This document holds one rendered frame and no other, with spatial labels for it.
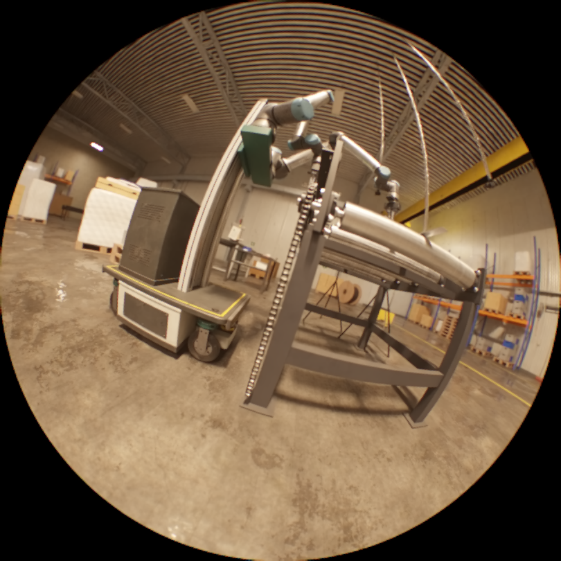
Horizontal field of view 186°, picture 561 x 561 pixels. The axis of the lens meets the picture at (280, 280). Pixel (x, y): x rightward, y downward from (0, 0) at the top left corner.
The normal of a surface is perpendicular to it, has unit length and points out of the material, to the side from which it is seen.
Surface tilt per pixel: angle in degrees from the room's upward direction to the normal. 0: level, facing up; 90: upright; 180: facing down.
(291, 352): 90
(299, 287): 90
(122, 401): 0
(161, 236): 90
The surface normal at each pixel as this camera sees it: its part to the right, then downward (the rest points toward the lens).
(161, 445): 0.29, -0.95
